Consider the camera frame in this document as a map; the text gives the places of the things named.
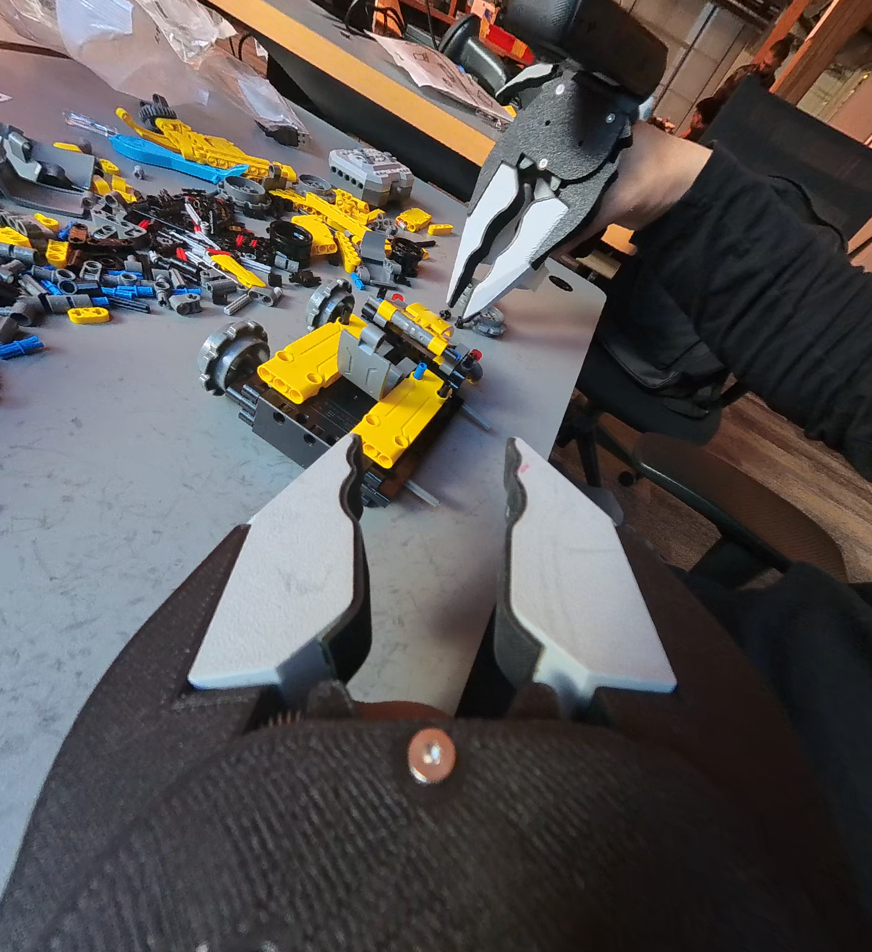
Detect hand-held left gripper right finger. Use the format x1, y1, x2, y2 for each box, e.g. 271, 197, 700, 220
494, 436, 678, 721

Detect blue plastic toy part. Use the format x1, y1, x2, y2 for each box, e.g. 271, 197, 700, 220
109, 134, 247, 183

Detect pile of building block parts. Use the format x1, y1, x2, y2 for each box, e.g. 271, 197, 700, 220
0, 93, 455, 410

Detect black handheld scanner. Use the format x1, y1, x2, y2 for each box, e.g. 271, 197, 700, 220
439, 13, 511, 94

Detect white paper sheet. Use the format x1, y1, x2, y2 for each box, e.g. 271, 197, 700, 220
372, 33, 515, 123

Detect person's right hand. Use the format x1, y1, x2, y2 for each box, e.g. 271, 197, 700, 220
553, 122, 713, 260

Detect grey studded motor block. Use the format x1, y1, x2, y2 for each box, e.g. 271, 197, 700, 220
329, 147, 414, 205

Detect wooden table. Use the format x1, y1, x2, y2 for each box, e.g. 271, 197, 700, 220
205, 0, 638, 254

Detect grey toothed toy wheel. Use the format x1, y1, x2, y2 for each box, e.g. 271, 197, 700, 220
457, 294, 509, 338

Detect black yellow toy block vehicle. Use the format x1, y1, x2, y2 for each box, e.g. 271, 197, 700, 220
198, 279, 492, 510

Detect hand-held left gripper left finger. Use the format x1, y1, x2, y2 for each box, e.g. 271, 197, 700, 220
186, 435, 373, 693

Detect loose clear plastic bag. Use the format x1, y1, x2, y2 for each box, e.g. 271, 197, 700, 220
4, 0, 139, 60
134, 0, 239, 68
205, 52, 312, 147

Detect person's right forearm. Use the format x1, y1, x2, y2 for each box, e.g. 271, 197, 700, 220
607, 145, 872, 492

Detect person's legs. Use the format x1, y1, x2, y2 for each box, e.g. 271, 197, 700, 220
674, 565, 872, 952

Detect grey desk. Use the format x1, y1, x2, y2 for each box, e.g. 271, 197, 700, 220
0, 41, 608, 931

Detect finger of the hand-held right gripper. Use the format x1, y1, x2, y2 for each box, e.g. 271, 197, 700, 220
465, 193, 573, 318
445, 158, 535, 306

